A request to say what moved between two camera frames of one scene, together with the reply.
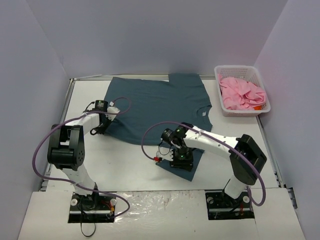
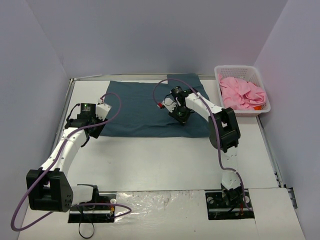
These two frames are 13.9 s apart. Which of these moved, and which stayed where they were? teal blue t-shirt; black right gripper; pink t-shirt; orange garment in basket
Moved: black right gripper; teal blue t-shirt
Stayed: pink t-shirt; orange garment in basket
